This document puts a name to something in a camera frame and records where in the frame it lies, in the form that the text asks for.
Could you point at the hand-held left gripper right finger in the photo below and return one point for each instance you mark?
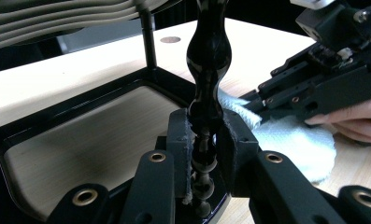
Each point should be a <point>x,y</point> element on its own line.
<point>239,149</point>

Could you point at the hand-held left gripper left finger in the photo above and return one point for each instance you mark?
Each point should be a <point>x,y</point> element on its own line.
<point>181,140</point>

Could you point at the light blue cloth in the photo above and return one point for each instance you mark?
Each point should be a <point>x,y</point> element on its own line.
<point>292,143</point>

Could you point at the black wavy tray stand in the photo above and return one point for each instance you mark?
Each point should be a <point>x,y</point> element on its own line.
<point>208,53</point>

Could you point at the grey table grommet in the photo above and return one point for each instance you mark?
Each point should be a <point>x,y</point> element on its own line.
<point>170,39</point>

